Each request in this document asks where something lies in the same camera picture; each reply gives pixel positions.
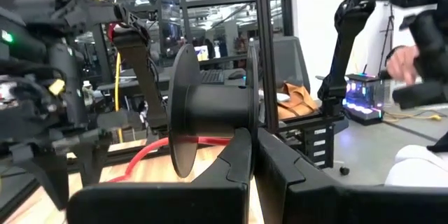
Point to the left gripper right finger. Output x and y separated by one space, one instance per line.
332 206

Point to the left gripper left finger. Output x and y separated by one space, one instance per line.
157 203

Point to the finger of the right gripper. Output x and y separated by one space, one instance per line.
52 175
91 161

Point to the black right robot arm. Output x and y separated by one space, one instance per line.
140 70

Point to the clear plastic bottle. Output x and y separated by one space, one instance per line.
88 94

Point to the person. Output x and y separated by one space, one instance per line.
416 168

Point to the brown bag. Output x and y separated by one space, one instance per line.
297 101

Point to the computer case with coloured lights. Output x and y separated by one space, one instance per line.
364 94

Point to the black keyboard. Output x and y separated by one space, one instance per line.
213 77

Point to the grey office chair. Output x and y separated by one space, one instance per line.
290 63

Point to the black computer mouse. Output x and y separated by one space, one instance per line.
237 75

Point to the computer monitor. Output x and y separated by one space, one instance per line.
202 53

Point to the person's hand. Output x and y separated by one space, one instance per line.
402 64

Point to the black tripod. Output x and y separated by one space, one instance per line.
388 38

